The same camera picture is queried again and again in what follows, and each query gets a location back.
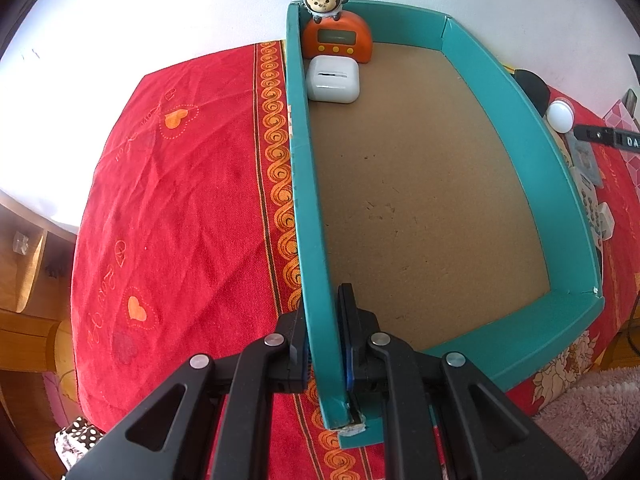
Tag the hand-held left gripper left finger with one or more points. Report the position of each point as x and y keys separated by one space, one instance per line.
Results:
x=295 y=360

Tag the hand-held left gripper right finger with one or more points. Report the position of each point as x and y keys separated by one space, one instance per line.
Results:
x=361 y=360

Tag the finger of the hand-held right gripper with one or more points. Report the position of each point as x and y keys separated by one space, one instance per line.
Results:
x=595 y=136

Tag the cartoon printed card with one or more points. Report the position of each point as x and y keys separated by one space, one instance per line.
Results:
x=584 y=160

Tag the white round jar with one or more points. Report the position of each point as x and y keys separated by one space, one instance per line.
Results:
x=560 y=116

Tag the grey remote control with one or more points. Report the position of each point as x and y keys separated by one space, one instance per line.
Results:
x=590 y=205

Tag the white charger plug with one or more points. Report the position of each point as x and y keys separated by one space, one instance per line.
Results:
x=605 y=220

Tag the teal cardboard box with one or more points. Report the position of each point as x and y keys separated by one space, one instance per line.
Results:
x=425 y=185

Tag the pink cube patterned box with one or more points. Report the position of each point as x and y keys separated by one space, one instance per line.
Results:
x=622 y=117

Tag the dark rectangular object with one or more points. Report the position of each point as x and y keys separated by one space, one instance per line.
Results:
x=630 y=99

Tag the red patterned bedsheet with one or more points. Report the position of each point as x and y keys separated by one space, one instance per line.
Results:
x=190 y=200

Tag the polka dot cloth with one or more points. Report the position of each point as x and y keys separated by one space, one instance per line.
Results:
x=80 y=442

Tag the pink fluffy rug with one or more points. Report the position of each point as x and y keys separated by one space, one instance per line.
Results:
x=590 y=420

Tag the white earbuds case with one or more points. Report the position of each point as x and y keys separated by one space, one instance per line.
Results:
x=332 y=80

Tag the orange digital timer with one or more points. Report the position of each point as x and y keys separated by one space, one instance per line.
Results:
x=337 y=42

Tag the wooden cabinet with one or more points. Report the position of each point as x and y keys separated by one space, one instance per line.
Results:
x=25 y=310

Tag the small clear box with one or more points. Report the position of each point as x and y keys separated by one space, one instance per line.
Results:
x=21 y=243

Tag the monkey figurine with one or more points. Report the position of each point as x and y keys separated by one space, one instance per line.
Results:
x=324 y=2

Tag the wooden bed frame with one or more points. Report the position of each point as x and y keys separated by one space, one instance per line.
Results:
x=620 y=347

